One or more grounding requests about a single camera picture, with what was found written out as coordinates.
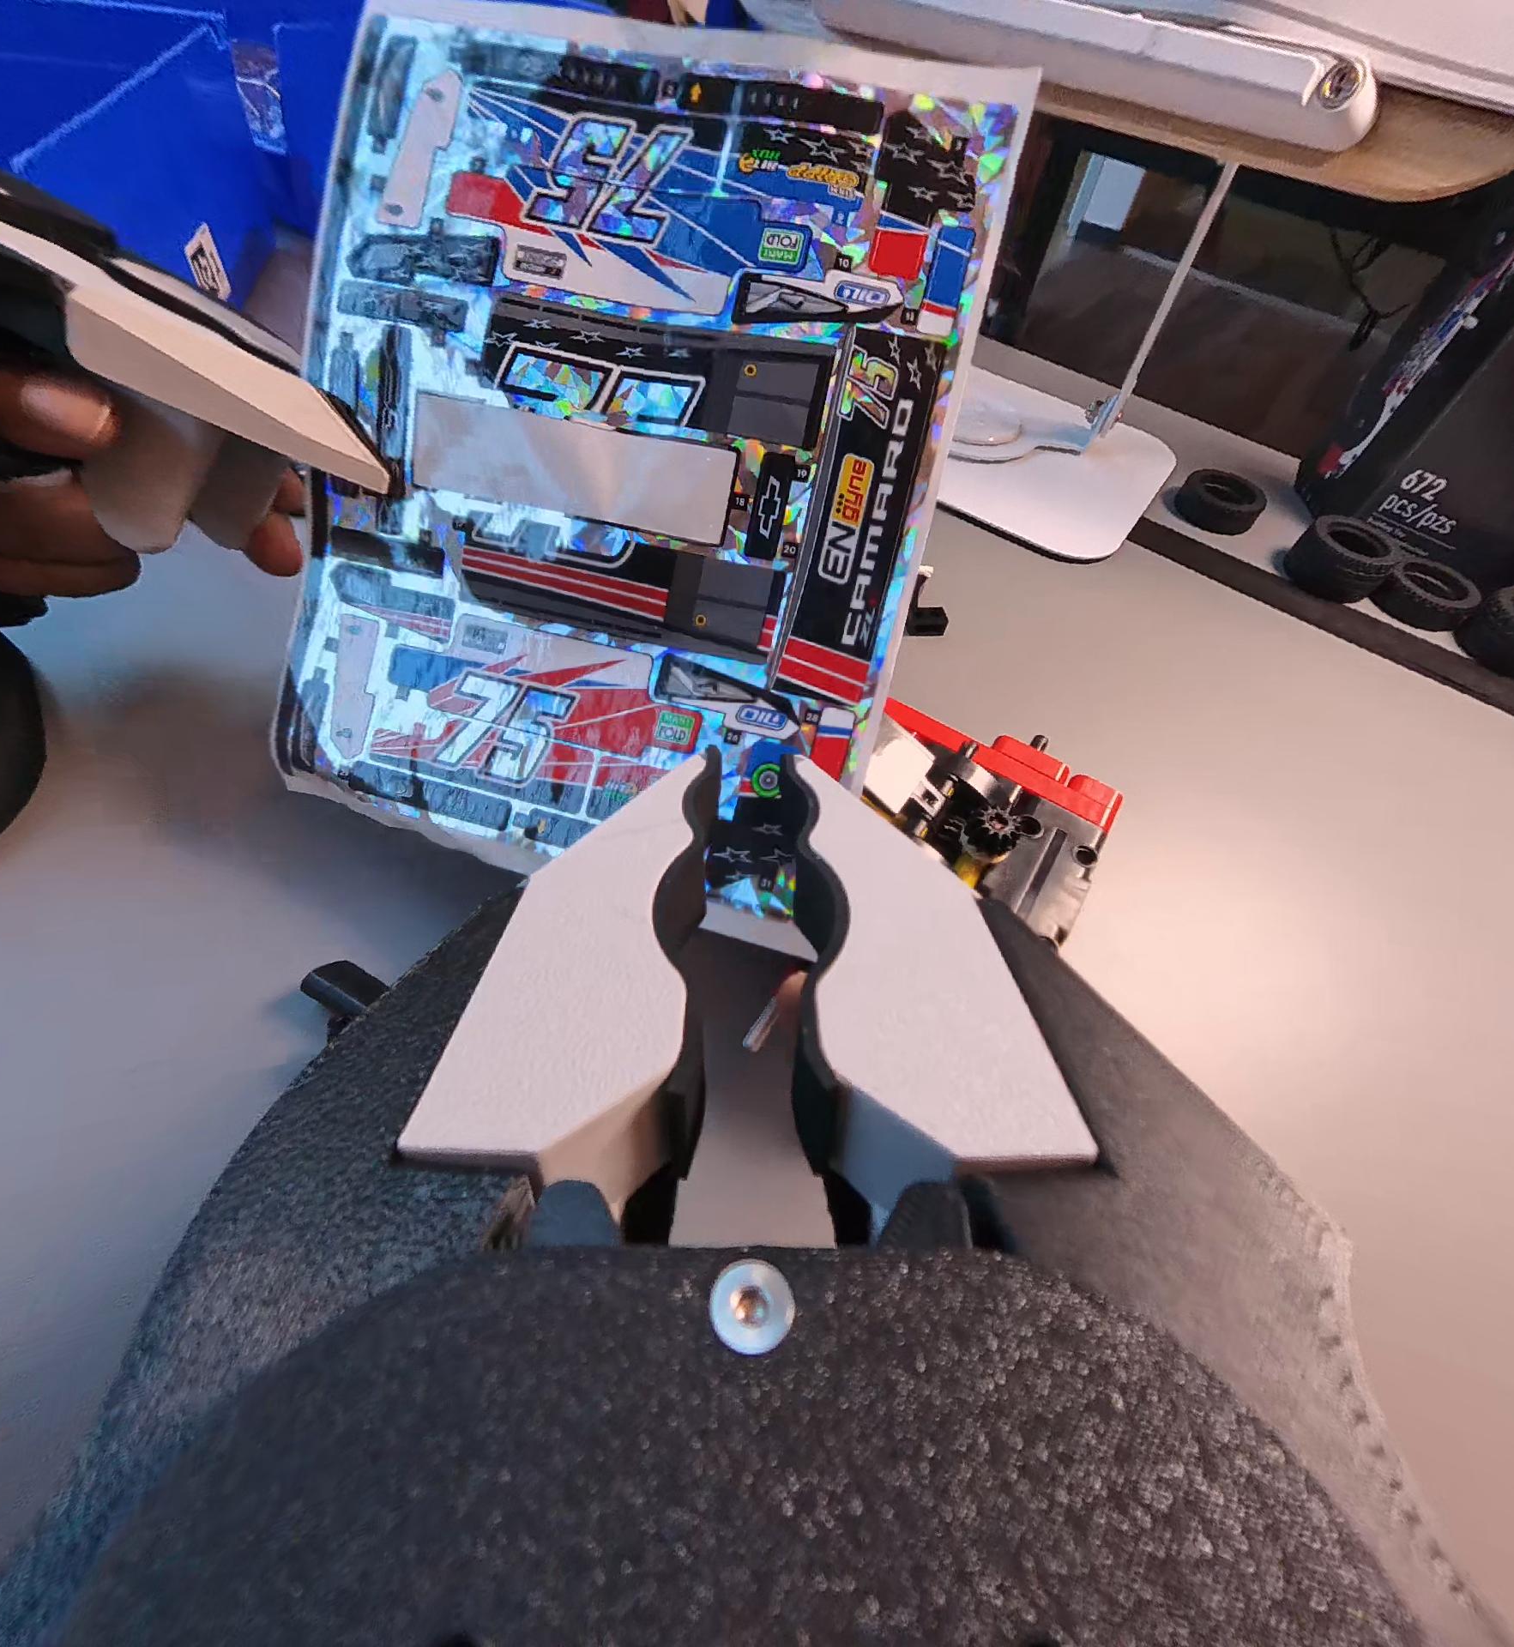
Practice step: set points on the blue plastic bin white label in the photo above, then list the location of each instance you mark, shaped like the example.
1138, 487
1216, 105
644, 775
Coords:
88, 154

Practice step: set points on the lego set box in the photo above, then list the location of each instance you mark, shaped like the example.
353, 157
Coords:
1478, 424

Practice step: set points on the person's left hand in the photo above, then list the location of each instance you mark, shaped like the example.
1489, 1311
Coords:
23, 541

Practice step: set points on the person's right hand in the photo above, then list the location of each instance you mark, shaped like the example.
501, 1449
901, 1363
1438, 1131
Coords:
793, 1007

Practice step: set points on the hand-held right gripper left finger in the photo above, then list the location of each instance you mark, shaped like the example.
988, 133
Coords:
552, 1030

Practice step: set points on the partly built lego car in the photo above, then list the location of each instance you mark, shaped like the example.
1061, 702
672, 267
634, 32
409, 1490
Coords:
1002, 810

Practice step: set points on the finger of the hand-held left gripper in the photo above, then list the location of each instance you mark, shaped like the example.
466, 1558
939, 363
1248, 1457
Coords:
217, 374

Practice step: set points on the holographic sticker sheet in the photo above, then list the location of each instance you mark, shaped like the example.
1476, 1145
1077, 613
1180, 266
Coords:
602, 451

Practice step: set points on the small clear plastic bag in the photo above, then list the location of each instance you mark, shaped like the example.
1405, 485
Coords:
259, 89

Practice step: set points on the white book stand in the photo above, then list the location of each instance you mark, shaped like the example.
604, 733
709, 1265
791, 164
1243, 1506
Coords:
1052, 489

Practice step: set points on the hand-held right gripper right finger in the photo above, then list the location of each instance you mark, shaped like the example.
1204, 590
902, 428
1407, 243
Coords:
950, 1042

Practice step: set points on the small black lego piece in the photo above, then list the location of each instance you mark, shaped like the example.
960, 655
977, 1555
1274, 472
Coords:
927, 604

